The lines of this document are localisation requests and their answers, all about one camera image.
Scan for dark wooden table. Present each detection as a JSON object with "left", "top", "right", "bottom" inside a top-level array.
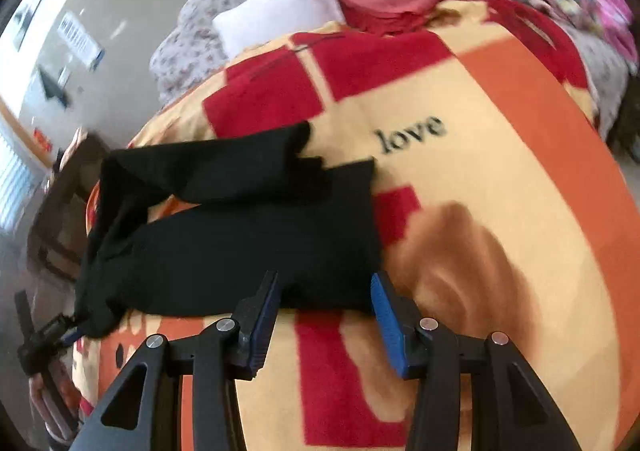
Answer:
[{"left": 26, "top": 131, "right": 110, "bottom": 283}]

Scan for dark cloth on wall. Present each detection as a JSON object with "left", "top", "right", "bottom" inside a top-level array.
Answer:
[{"left": 37, "top": 65, "right": 70, "bottom": 108}]

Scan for wall paper notice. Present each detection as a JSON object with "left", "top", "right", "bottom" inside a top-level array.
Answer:
[{"left": 56, "top": 12, "right": 104, "bottom": 72}]

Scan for left hand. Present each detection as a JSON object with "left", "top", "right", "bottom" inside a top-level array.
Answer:
[{"left": 29, "top": 360, "right": 81, "bottom": 440}]

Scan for orange red checkered blanket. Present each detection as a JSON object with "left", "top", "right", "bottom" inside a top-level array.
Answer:
[{"left": 71, "top": 0, "right": 640, "bottom": 451}]

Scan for white pillow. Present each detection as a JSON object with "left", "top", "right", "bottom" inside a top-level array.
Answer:
[{"left": 213, "top": 0, "right": 346, "bottom": 60}]

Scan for black pants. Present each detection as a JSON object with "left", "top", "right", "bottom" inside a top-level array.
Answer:
[{"left": 75, "top": 122, "right": 381, "bottom": 338}]

